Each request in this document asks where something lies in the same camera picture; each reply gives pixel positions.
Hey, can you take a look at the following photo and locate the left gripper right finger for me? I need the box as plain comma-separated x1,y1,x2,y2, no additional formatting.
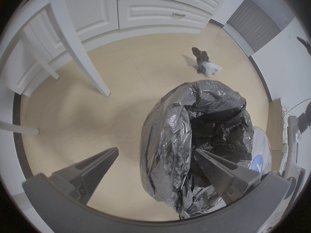
194,149,262,205

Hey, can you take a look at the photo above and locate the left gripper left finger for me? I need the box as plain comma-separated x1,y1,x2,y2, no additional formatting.
52,148,119,201

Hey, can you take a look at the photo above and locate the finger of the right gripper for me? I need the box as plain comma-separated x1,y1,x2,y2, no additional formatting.
297,36,311,56

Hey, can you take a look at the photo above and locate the black plastic bag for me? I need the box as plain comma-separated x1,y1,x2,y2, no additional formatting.
140,80,255,219

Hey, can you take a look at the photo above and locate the clear printed wrapper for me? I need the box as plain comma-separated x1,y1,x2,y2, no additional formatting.
202,62,223,78

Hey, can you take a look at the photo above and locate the black plastic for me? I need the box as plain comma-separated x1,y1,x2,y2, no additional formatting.
191,47,211,75

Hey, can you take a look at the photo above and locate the grey curtain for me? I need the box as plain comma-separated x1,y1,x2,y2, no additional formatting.
227,0,281,52

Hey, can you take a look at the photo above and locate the white chair with grey seat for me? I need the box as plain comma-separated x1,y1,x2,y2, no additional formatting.
0,0,111,136

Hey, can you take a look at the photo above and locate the white wardrobe with drawers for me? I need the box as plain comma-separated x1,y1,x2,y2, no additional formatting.
4,0,220,97

